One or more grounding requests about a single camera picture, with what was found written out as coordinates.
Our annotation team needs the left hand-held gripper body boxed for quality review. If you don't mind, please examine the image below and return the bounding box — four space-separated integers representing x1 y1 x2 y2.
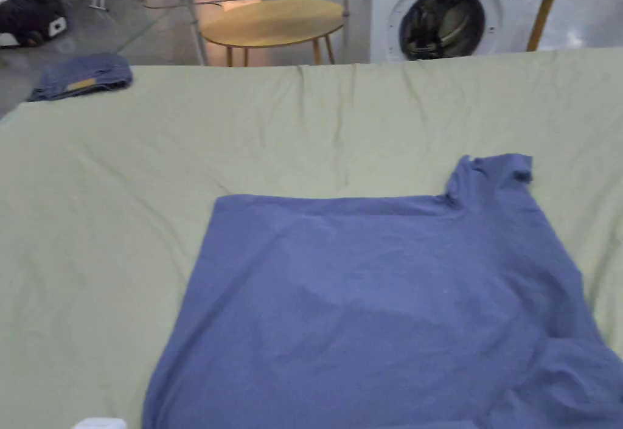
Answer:
74 416 128 429

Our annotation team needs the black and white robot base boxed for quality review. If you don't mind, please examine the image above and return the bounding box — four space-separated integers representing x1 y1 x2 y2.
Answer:
0 0 69 50

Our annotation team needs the bed with pale green sheet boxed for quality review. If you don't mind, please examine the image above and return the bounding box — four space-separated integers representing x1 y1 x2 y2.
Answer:
0 48 623 429

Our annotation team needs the blue shirt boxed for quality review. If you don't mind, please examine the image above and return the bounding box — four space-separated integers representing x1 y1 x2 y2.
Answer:
142 153 623 429

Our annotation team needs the folded blue denim garment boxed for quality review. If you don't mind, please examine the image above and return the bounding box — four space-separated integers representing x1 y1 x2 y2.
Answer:
26 52 134 103

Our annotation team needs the round wooden table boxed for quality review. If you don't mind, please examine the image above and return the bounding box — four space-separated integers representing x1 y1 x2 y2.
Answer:
199 0 346 68

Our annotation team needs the white washing machine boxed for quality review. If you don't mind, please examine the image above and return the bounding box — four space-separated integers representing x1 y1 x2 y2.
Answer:
369 0 554 64

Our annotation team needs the wooden table leg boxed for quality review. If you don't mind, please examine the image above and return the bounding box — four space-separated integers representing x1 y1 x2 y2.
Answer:
526 0 623 53

